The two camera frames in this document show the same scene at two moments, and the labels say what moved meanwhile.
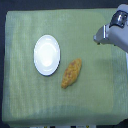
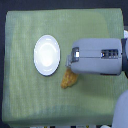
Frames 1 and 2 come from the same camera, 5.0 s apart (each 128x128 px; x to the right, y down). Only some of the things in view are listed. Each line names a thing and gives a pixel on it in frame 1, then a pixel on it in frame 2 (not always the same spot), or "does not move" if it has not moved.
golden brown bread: x=71 y=73 does not move
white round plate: x=47 y=54 does not move
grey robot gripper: x=116 y=32 → x=102 y=56
